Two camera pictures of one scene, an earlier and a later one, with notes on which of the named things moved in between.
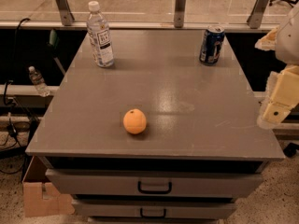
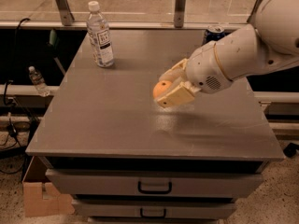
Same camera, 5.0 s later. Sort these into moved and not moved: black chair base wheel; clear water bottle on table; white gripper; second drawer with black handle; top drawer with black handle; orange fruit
Moved: orange fruit; white gripper
Not moved: top drawer with black handle; clear water bottle on table; second drawer with black handle; black chair base wheel
